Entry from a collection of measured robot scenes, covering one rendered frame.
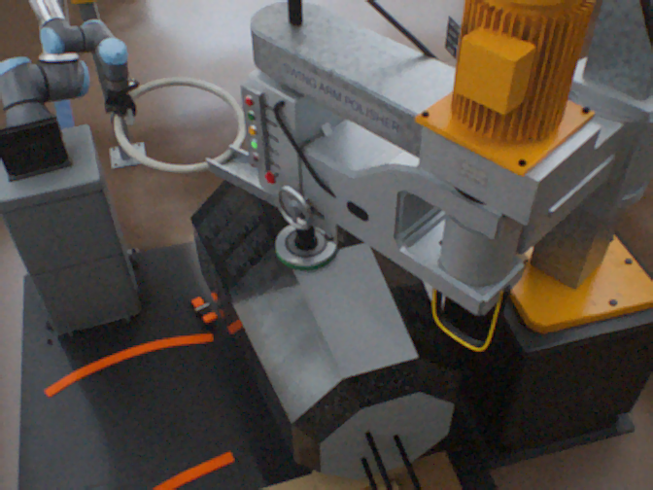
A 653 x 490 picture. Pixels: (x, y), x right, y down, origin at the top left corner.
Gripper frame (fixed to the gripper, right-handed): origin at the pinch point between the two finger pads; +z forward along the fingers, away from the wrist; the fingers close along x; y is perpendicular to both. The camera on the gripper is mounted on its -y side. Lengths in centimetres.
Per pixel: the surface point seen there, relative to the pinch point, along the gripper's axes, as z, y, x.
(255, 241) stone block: 11, 30, 63
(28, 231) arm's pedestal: 41, 36, -29
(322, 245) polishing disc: -4, 34, 88
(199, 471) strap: 84, 94, 65
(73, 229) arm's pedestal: 43, 27, -14
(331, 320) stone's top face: -6, 64, 99
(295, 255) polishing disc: -4, 41, 80
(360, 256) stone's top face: -3, 34, 102
